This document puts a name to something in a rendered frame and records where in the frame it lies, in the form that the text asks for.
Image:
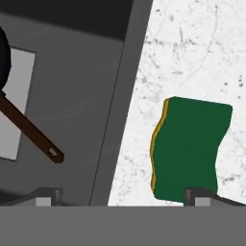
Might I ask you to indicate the grey hob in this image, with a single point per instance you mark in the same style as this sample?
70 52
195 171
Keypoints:
64 105

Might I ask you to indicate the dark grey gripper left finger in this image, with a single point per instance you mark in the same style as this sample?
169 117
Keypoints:
48 196

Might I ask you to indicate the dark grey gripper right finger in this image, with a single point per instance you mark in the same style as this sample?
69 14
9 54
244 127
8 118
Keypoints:
201 197

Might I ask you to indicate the green and yellow sponge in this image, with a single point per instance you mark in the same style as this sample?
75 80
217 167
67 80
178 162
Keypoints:
189 147

